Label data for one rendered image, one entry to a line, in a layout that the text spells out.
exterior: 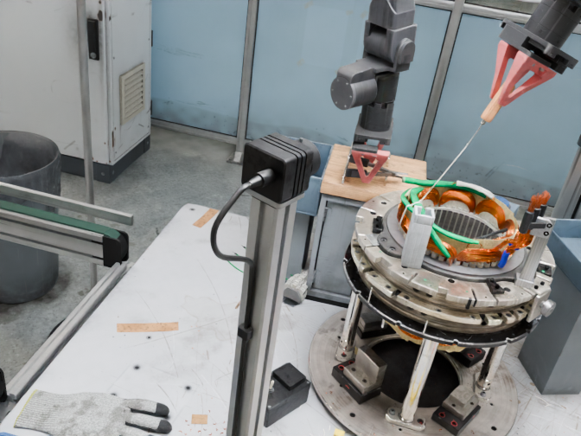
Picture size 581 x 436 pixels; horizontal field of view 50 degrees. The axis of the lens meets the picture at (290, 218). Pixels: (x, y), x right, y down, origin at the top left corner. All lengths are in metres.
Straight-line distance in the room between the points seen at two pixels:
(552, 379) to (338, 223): 0.49
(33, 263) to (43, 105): 1.09
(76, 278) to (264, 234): 2.16
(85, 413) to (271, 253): 0.61
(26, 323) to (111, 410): 1.44
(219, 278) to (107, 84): 1.89
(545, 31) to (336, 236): 0.57
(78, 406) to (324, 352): 0.44
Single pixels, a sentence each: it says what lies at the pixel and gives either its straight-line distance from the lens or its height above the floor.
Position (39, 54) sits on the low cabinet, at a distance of 3.23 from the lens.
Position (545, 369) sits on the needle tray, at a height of 0.83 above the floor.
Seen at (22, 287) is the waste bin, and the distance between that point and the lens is 2.51.
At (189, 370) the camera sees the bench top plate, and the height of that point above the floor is 0.78.
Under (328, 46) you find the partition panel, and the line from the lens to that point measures 3.29.
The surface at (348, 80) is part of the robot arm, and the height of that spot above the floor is 1.28.
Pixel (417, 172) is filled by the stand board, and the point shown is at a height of 1.06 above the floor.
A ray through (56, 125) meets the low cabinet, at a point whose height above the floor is 0.27.
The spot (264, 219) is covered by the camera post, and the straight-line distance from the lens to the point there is 0.51.
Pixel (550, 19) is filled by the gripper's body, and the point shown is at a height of 1.45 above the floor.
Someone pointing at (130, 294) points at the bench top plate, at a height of 0.78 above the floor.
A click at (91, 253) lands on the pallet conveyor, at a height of 0.70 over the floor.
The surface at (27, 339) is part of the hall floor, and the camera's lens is 2.41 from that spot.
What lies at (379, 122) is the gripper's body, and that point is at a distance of 1.13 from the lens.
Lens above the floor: 1.60
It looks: 31 degrees down
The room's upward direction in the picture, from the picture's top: 8 degrees clockwise
